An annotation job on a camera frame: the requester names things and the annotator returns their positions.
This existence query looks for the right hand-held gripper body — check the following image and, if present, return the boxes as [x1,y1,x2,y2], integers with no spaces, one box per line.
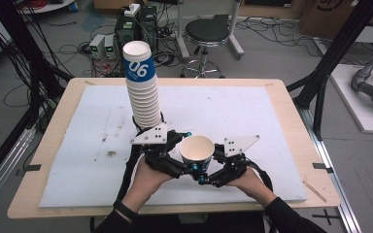
[211,134,261,189]

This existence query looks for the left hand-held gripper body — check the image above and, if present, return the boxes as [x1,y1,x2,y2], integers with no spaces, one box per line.
[130,121,189,180]

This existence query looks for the single blue white paper cup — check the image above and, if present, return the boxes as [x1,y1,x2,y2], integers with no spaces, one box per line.
[179,134,216,175]

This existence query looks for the stack of paper cups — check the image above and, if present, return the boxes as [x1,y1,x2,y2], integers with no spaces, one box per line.
[121,40,164,130]

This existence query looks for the person's right hand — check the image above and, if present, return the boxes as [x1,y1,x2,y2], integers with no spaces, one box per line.
[224,166,278,209]

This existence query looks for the person's left hand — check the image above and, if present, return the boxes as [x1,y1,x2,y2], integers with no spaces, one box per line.
[121,156,177,214]

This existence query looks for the white table mat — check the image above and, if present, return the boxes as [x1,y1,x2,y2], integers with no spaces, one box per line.
[38,84,308,209]

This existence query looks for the person's dark clothing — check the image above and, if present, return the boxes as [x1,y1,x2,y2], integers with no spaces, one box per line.
[132,211,270,233]

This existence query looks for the black wristband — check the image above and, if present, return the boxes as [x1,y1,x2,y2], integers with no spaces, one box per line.
[112,199,139,221]

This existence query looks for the light wooden table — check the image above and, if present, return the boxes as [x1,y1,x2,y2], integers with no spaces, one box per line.
[7,77,342,220]

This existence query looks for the black tape strip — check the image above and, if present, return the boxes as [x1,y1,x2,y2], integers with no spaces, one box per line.
[15,163,43,178]
[312,162,335,175]

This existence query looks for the black round stool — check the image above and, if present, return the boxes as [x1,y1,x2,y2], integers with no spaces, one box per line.
[180,17,231,80]

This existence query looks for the white metal stand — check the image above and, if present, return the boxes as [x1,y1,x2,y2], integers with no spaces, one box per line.
[175,0,246,61]

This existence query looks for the grey bench power supply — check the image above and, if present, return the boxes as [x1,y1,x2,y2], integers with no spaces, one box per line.
[103,34,118,60]
[88,33,107,60]

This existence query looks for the black computer tower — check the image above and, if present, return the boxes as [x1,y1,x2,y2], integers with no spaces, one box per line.
[114,4,159,53]

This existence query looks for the white floor platform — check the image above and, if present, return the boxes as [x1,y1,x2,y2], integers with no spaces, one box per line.
[329,63,373,136]

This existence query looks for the white power strip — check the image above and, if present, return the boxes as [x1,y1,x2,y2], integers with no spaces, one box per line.
[123,3,142,18]

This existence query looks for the cardboard box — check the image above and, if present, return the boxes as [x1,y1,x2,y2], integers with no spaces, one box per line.
[298,0,372,41]

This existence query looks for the white round table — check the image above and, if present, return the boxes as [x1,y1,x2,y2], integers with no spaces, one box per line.
[18,0,78,15]

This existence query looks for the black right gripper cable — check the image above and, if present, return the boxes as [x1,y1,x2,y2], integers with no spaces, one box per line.
[247,160,275,192]

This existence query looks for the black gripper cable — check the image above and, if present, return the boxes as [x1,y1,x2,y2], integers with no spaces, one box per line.
[116,145,144,204]
[247,160,275,192]

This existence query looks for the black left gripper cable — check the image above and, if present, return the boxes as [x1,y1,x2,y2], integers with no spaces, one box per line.
[116,145,144,204]

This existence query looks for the aluminium rail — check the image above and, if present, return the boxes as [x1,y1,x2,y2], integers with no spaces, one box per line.
[0,125,37,216]
[298,106,363,233]

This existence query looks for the black floor cables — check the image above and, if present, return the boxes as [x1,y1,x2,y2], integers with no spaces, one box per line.
[235,17,322,57]

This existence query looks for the black metal frame post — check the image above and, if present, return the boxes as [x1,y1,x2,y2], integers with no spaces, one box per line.
[286,0,373,141]

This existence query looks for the black frame with cable bundle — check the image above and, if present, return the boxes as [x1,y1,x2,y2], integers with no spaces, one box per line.
[0,0,75,132]

